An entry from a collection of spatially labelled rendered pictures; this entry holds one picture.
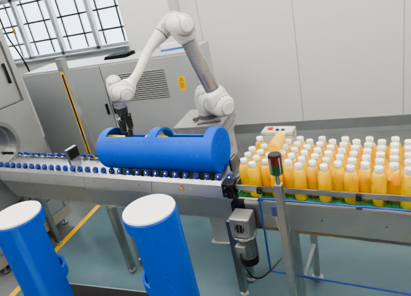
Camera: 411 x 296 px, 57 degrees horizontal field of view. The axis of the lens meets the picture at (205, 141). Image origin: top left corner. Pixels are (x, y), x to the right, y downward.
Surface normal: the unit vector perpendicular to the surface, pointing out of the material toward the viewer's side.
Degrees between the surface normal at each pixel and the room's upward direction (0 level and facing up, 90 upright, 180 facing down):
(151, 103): 90
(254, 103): 90
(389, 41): 90
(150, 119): 90
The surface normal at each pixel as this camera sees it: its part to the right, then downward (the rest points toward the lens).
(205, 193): -0.46, 0.10
